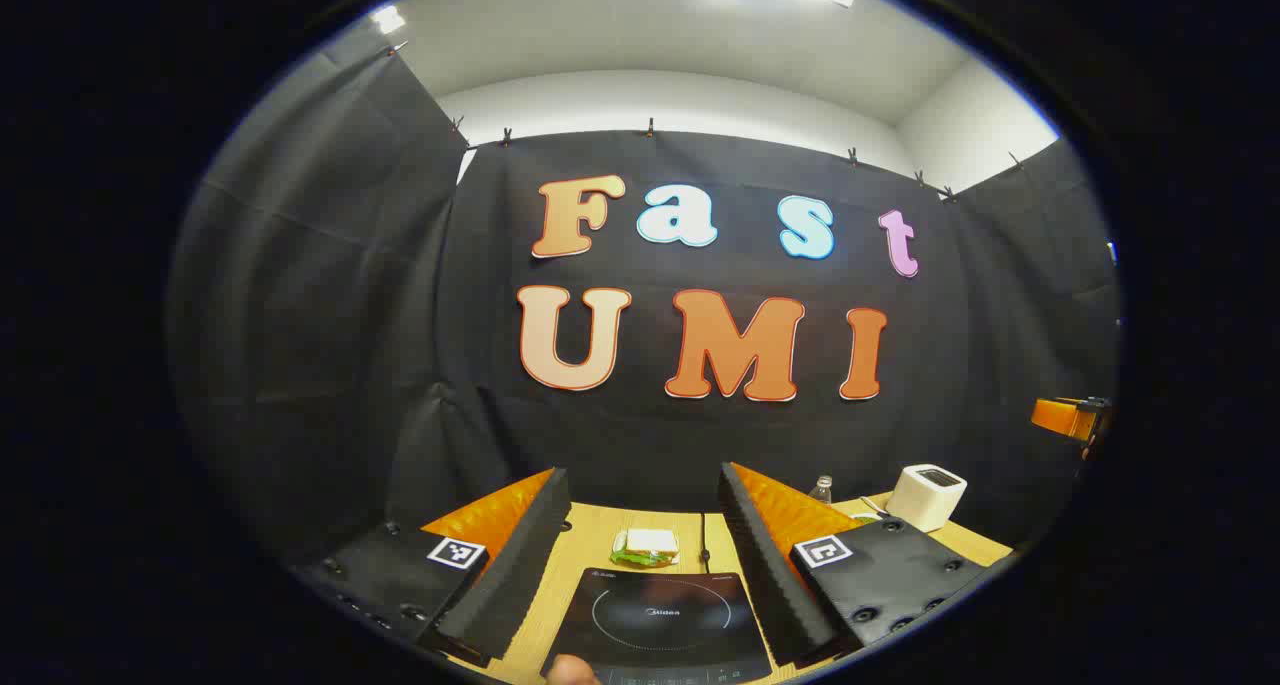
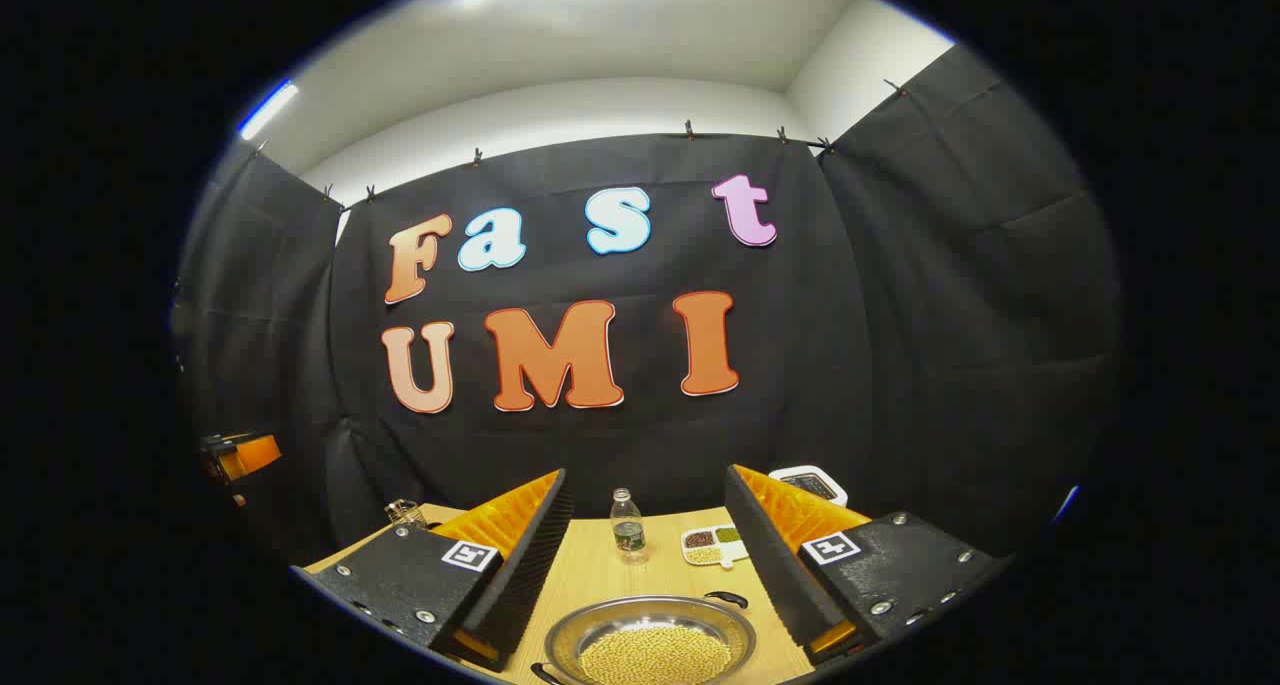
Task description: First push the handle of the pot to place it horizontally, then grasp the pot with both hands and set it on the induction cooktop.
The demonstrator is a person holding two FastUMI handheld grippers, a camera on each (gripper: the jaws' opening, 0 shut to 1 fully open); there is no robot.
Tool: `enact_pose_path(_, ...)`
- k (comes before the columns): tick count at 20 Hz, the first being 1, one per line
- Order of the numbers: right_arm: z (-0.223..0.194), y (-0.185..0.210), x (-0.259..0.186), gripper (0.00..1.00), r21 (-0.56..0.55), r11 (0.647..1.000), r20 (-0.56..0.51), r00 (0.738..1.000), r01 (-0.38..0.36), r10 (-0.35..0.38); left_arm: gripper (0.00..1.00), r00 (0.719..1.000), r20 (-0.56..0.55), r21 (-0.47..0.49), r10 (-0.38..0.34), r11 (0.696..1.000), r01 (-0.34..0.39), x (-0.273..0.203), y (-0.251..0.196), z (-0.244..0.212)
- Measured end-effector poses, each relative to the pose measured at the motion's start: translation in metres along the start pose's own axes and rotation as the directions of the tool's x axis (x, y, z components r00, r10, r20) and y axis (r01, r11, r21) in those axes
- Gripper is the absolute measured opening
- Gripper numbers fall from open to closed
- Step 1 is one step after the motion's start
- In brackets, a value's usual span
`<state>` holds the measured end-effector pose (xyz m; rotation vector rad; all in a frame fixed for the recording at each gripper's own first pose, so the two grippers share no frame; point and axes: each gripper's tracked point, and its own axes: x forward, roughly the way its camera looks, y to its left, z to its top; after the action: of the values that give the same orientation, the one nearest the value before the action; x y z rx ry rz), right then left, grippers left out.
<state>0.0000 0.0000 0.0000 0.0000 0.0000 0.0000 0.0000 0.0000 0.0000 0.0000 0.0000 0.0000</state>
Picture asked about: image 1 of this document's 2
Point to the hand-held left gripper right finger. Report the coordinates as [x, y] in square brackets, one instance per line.
[770, 565]

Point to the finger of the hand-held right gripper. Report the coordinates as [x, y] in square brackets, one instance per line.
[1062, 418]

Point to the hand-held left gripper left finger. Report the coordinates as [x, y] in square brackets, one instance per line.
[520, 565]

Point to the black induction cooktop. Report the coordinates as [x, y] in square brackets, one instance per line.
[660, 615]

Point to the clear plastic water bottle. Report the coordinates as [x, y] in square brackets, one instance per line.
[821, 491]

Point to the metal spoon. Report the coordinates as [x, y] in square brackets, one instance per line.
[874, 506]

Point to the sandwich with lettuce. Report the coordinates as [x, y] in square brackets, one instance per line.
[648, 547]

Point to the white toaster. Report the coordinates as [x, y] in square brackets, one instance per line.
[925, 500]

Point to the black backdrop cloth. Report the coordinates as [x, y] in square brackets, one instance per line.
[330, 345]

